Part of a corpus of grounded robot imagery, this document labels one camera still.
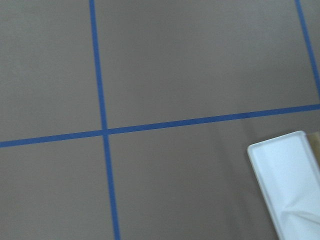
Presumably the white rectangular tray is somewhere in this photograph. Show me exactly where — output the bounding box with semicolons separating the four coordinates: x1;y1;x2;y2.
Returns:
247;130;320;240

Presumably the wooden chopstick on tray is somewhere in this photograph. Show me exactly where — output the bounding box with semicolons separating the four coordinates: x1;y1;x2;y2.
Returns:
307;131;320;165

